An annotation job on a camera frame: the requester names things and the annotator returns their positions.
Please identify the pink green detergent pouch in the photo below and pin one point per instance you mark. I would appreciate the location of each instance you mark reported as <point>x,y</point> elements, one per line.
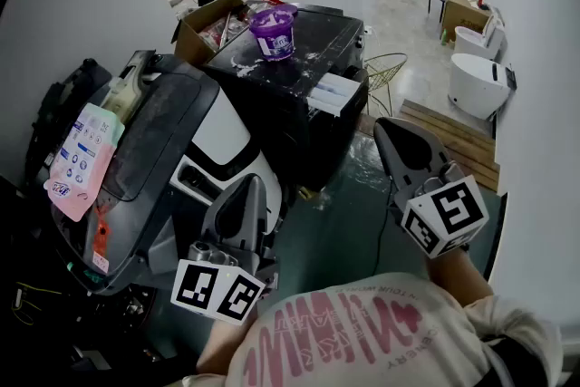
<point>81,158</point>

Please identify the red hang tag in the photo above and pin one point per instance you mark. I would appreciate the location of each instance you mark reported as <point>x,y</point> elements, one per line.
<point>102,235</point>

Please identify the white toilet with open lid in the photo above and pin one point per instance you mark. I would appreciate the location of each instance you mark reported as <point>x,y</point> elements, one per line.
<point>471,41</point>

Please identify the black bulky appliance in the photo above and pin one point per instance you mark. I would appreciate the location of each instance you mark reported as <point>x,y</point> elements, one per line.
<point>59,104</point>

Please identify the white round toilet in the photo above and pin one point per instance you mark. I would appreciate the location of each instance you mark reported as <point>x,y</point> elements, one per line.
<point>476,86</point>

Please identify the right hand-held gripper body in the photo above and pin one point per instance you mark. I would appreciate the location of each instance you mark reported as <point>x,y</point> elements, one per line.
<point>446,213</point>

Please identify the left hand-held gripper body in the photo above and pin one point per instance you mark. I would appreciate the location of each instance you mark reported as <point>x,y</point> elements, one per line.
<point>213,285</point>

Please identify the person's white printed shirt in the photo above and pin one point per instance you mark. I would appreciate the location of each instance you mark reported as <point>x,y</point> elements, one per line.
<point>362,331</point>

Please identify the wooden slat pallet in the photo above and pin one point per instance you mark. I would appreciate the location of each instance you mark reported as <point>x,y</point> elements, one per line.
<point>457,140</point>

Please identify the person's left forearm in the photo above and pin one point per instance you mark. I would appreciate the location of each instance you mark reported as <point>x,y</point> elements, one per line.
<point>222,344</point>

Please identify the closed cardboard box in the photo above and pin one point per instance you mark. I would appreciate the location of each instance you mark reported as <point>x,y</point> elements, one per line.
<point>462,13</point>

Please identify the white detergent drawer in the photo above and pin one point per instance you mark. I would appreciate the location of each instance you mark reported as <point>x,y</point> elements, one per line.
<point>331,93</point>

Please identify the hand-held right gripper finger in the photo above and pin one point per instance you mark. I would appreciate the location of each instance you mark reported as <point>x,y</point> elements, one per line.
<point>392,158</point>
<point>430,149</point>

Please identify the purple detergent powder tub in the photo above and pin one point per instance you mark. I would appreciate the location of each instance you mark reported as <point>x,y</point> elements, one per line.
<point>274,36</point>

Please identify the open cardboard box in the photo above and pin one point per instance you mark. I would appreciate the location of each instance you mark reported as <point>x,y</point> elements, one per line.
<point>195,36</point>

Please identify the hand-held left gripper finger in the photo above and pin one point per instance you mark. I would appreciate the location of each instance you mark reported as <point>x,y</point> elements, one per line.
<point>217,222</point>
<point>256,217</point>

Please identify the person's right forearm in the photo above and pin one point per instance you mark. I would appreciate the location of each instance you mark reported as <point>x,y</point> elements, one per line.
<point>457,276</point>

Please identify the black front-load washing machine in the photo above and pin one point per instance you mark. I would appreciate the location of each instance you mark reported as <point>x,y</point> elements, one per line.
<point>281,104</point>

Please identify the grey white top-load washing machine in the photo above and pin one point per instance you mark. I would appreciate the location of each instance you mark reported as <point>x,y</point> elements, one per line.
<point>217,131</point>

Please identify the green bottle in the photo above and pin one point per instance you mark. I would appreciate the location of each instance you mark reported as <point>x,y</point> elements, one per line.
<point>444,37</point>

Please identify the metal rod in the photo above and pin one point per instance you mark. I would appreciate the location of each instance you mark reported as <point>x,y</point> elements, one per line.
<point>225,29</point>

